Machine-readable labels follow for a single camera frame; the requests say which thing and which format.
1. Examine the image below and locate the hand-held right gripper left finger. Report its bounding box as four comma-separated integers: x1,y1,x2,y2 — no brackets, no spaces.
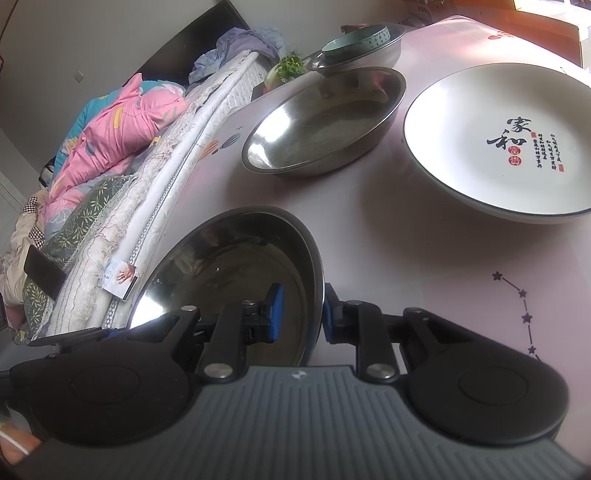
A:
124,282,284,386

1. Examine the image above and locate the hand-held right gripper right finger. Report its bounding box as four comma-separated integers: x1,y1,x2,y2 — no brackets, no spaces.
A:
322,282,467,384

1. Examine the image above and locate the large shiny steel bowl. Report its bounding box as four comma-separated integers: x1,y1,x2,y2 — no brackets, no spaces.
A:
126,206,327,371

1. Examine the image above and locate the large dull steel bowl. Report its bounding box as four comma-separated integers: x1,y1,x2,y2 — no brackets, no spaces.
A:
240,66,407,177

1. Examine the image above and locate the white printed ceramic plate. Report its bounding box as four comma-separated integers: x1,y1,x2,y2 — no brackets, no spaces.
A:
402,63,591,226

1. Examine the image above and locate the small steel bowl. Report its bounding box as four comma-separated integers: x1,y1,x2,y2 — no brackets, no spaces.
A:
307,27,404,78
308,25,403,71

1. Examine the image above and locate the teal ceramic bowl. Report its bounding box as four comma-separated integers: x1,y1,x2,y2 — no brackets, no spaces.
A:
321,25,392,59

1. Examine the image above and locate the paper mattress tag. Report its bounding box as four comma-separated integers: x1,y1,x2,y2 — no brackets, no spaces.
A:
102,258,140,302

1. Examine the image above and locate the black smartphone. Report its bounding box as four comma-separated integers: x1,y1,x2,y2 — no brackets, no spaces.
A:
23,244,68,301

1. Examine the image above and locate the pink printed tablecloth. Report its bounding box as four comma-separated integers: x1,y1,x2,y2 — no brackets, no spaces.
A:
131,14,591,446

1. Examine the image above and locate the beige garment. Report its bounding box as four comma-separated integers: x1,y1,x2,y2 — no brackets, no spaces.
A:
0,194,52,306

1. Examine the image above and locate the green patterned pillow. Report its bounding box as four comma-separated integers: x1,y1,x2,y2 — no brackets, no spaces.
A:
21,174,139,324

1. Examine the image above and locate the white mattress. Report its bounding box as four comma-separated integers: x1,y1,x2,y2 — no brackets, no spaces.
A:
44,51,283,343

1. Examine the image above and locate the pink floral quilt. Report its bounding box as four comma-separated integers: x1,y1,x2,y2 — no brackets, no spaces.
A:
44,74,188,232

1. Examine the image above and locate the green leafy vegetable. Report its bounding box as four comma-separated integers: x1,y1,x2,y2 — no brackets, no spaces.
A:
265,54,308,90

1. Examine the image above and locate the grey-blue clothes pile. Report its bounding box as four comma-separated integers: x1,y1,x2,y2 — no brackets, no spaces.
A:
188,27,290,86

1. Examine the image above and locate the dark wooden headboard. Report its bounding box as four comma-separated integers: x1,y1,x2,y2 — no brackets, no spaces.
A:
122,0,253,89

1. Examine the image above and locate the large white cardboard box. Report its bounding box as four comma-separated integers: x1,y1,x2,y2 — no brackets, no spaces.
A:
434,0,591,83

